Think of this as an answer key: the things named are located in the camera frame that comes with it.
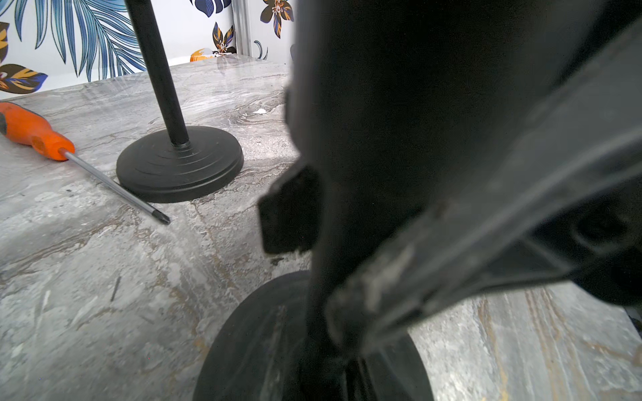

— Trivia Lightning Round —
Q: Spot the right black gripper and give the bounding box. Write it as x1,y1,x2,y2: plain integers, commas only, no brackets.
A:
325,1,641,354

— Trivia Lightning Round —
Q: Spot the black round base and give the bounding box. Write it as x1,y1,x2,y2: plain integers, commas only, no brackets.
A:
116,126,244,203
193,271,434,400

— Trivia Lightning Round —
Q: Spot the black stand pole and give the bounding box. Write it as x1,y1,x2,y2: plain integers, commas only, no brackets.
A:
125,0,190,149
259,1,449,400

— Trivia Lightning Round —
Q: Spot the orange handled screwdriver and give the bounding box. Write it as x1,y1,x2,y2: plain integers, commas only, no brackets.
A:
1,102,171,225

